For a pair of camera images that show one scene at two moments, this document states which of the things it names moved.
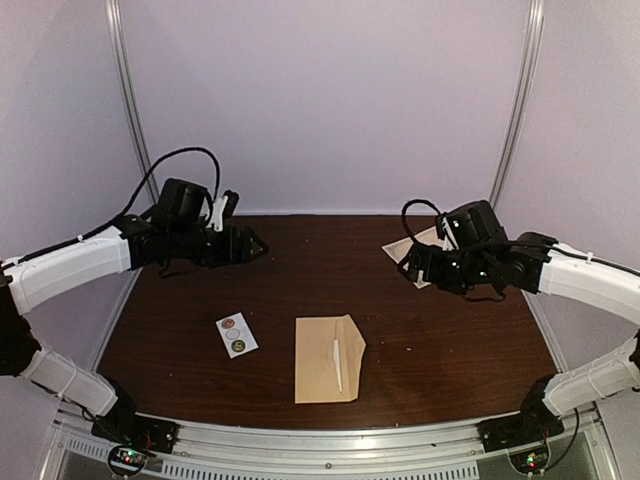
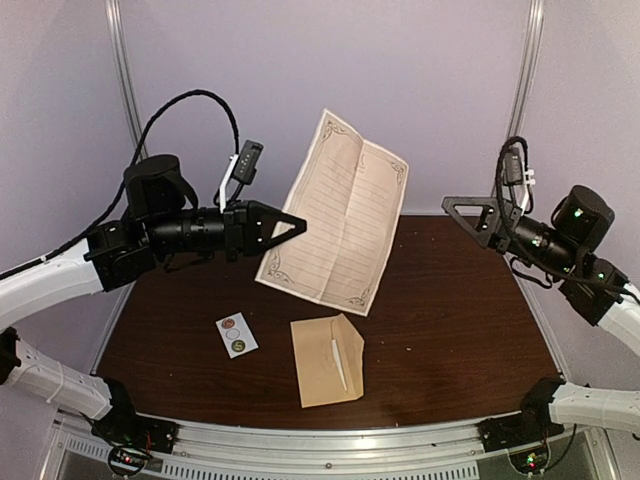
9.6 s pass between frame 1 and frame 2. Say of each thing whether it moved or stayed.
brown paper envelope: stayed
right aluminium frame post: stayed
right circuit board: stayed
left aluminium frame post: stayed
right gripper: moved
